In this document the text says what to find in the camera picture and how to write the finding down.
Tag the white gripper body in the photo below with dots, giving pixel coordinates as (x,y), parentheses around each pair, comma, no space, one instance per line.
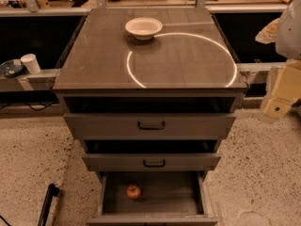
(290,37)

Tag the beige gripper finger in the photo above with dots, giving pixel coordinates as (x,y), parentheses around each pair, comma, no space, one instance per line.
(268,33)

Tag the red apple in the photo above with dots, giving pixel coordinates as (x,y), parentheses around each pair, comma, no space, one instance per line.
(133,192)

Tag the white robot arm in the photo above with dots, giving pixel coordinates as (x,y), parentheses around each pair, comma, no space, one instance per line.
(285,33)

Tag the grey drawer cabinet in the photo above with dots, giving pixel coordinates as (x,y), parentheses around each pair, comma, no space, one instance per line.
(184,69)

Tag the grey bottom drawer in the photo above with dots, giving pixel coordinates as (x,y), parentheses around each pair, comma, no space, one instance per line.
(168,199)

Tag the grey drawer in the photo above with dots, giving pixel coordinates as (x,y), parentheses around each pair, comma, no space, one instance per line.
(151,161)
(138,126)
(168,199)

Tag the grey top drawer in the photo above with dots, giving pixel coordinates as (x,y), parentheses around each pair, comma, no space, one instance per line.
(138,126)

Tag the grey middle drawer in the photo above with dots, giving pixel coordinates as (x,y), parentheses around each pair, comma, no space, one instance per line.
(151,161)

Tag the white paper bowl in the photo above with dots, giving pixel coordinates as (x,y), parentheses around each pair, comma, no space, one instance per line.
(143,28)

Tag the white paper cup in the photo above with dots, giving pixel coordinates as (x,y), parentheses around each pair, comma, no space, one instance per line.
(31,63)

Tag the black bar on floor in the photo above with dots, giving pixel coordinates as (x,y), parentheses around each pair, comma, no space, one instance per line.
(52,191)

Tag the dark blue plate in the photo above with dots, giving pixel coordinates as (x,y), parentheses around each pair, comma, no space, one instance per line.
(12,68)

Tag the grey metal shelf rail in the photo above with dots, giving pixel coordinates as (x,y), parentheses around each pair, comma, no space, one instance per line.
(44,80)

